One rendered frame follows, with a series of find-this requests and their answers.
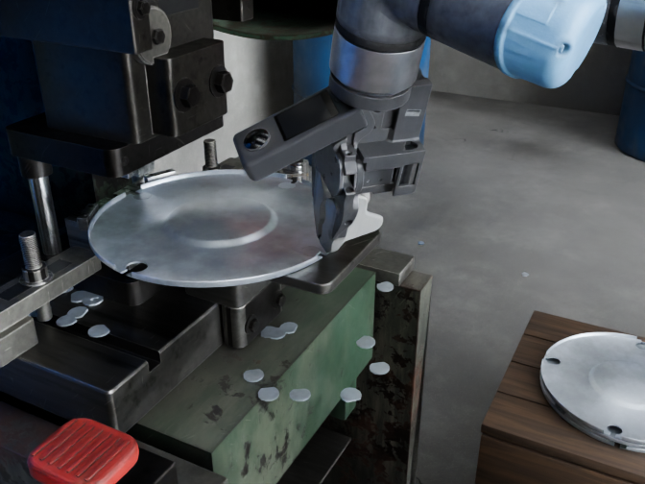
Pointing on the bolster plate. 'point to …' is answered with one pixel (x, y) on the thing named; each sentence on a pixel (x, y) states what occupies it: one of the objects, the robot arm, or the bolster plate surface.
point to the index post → (299, 170)
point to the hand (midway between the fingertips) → (322, 242)
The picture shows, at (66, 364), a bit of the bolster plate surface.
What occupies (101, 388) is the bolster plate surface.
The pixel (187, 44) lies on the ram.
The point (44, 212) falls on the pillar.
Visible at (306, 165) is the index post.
